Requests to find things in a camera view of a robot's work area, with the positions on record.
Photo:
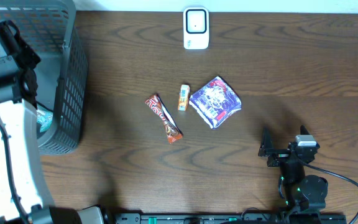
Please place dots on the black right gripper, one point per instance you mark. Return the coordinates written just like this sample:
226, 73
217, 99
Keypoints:
266, 149

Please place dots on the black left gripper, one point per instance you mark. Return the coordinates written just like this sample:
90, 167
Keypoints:
4, 62

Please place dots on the teal candy packet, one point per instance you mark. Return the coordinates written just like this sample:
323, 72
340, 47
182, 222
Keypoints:
44, 119

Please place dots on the purple snack packet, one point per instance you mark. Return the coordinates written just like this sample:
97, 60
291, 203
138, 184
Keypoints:
215, 102

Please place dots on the small orange white box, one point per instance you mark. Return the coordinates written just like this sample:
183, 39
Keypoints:
183, 97

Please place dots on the red orange snack bar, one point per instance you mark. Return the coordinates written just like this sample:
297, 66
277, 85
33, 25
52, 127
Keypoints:
171, 130

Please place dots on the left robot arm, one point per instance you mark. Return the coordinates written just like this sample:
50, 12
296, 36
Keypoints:
24, 195

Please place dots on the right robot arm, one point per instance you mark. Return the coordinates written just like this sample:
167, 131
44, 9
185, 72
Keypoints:
304, 194

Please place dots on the white barcode scanner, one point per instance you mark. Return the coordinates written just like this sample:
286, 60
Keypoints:
195, 28

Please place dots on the grey plastic mesh basket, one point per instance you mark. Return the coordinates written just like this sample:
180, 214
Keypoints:
48, 27

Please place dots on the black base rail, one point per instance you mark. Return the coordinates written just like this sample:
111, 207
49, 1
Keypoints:
136, 218

